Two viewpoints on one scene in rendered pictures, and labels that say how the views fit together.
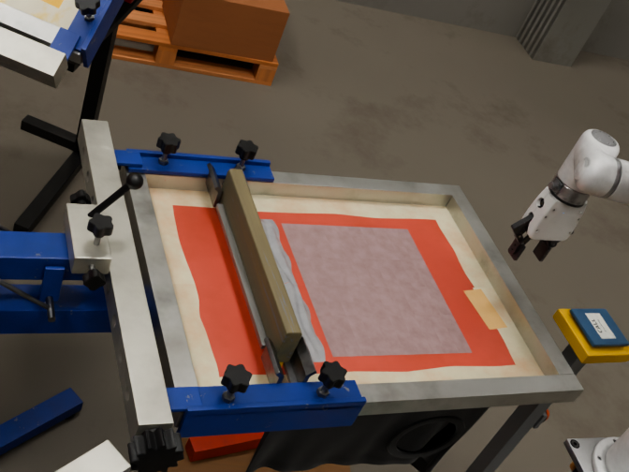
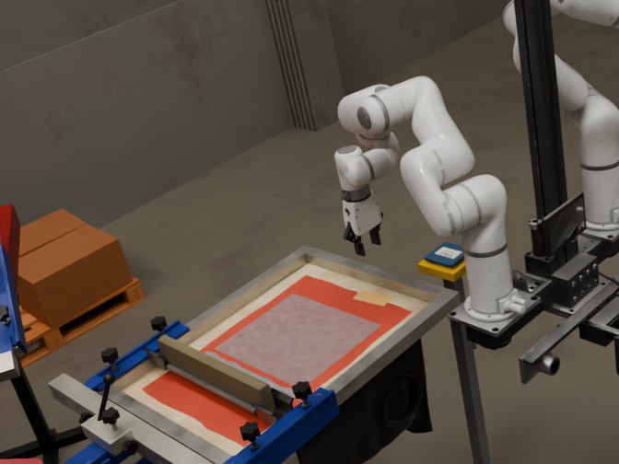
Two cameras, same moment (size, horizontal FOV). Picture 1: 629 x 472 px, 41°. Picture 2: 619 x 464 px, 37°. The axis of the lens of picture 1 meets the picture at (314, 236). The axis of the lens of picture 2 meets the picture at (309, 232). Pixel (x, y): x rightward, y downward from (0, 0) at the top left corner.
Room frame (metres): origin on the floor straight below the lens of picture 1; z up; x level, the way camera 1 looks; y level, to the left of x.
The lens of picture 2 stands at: (-0.76, -0.08, 2.30)
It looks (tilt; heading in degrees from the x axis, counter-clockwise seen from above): 27 degrees down; 355
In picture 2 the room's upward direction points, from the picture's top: 13 degrees counter-clockwise
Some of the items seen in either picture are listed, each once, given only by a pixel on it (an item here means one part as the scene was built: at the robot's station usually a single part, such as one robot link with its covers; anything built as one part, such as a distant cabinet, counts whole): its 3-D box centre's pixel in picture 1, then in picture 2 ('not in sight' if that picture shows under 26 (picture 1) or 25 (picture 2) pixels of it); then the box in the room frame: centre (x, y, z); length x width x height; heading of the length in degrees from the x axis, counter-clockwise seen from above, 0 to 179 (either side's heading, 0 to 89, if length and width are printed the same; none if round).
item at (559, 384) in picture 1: (347, 280); (277, 345); (1.25, -0.09, 0.97); 0.79 x 0.58 x 0.04; 124
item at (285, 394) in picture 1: (270, 405); (284, 435); (0.89, -0.05, 0.98); 0.30 x 0.05 x 0.07; 124
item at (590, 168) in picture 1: (591, 169); (355, 171); (1.42, -0.41, 1.31); 0.15 x 0.10 x 0.11; 17
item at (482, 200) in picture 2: not in sight; (476, 214); (0.91, -0.57, 1.37); 0.13 x 0.10 x 0.16; 107
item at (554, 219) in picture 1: (555, 211); (360, 210); (1.46, -0.41, 1.18); 0.10 x 0.08 x 0.11; 124
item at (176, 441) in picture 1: (153, 442); not in sight; (0.70, 0.08, 1.02); 0.07 x 0.06 x 0.07; 124
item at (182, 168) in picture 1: (198, 175); (143, 362); (1.35, 0.26, 0.98); 0.30 x 0.05 x 0.07; 124
